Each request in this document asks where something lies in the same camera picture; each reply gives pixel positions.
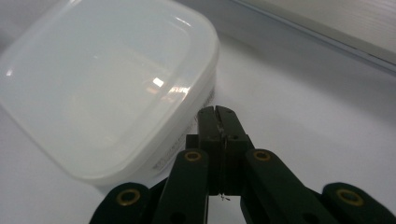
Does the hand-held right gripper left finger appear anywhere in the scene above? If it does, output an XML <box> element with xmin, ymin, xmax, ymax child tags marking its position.
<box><xmin>186</xmin><ymin>105</ymin><xmax>226</xmax><ymax>197</ymax></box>

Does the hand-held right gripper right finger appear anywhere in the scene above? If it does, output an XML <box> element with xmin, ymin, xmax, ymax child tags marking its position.
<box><xmin>216</xmin><ymin>105</ymin><xmax>255</xmax><ymax>197</ymax></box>

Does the white plastic container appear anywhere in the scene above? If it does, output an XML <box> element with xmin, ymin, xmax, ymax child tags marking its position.
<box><xmin>0</xmin><ymin>0</ymin><xmax>220</xmax><ymax>188</ymax></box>

